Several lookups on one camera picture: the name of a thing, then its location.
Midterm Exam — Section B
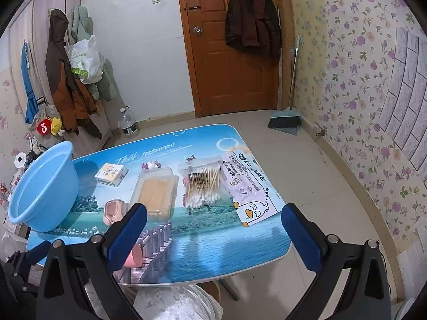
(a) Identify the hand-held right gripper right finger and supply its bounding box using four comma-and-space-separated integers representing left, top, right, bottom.
281, 203, 392, 320

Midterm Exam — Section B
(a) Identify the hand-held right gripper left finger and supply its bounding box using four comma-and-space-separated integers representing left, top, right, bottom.
36, 203, 148, 320

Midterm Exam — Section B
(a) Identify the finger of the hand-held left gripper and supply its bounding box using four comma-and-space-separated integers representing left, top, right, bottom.
23, 240, 52, 265

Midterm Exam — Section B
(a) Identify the pink plastic container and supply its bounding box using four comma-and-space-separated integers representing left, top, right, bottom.
113, 243, 145, 282

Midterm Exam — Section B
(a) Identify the pink earphone case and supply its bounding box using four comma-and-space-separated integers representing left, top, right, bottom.
104, 200, 129, 225

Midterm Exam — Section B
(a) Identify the clear plastic toothpick box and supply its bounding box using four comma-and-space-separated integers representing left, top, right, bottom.
129, 168, 179, 222

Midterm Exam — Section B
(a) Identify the small white yellow box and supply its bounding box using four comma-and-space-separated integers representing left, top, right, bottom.
94, 163, 129, 187

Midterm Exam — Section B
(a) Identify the light blue plastic basin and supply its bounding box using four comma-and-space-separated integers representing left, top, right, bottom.
7, 141, 81, 233

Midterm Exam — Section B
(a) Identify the purple white duck print packet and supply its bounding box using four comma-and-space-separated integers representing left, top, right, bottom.
222, 150, 283, 229

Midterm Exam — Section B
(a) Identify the clear cotton swab bag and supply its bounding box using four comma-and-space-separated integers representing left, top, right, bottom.
177, 158, 225, 211

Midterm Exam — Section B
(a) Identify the blue scenery print desktop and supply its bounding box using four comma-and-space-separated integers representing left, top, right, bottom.
26, 123, 294, 285

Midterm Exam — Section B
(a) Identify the translucent white plastic bag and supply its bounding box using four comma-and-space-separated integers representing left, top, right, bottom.
133, 283, 222, 320

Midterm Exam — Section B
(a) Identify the metal table leg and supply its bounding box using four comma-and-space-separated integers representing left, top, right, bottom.
218, 278, 240, 301

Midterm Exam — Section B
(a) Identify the teal dustpan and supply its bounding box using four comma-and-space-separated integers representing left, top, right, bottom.
271, 122, 302, 136

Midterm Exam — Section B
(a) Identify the large clear water bottle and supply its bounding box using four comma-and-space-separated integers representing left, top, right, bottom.
119, 107, 140, 138

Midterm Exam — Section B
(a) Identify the white foam board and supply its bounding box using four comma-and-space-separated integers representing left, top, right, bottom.
397, 227, 427, 307

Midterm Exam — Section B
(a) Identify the yellow plush pendant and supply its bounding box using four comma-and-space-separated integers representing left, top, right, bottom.
50, 117, 65, 137

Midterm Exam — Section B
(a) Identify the grey canvas bag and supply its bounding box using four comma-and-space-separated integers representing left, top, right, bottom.
28, 104, 62, 132

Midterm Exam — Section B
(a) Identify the blue bag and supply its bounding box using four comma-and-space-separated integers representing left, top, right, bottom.
21, 42, 40, 125

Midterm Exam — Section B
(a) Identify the brown orange jacket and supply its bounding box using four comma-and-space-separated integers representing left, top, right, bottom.
45, 8, 104, 141

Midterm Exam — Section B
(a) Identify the white green plastic bag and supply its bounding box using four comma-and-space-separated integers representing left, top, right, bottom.
68, 35, 105, 85

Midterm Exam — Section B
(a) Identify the brown wooden door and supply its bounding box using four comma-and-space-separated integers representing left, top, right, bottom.
176, 0, 281, 119

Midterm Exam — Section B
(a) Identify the pale green jacket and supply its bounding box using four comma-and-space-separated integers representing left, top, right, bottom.
71, 4, 116, 101

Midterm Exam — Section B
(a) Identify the dark brown jacket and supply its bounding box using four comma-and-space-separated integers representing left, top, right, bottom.
224, 0, 281, 57

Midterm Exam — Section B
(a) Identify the light wooden wardrobe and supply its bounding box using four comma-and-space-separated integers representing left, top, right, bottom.
8, 0, 112, 150

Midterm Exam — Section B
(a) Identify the grey brick wall sticker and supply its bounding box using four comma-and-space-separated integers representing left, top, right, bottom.
377, 27, 427, 170

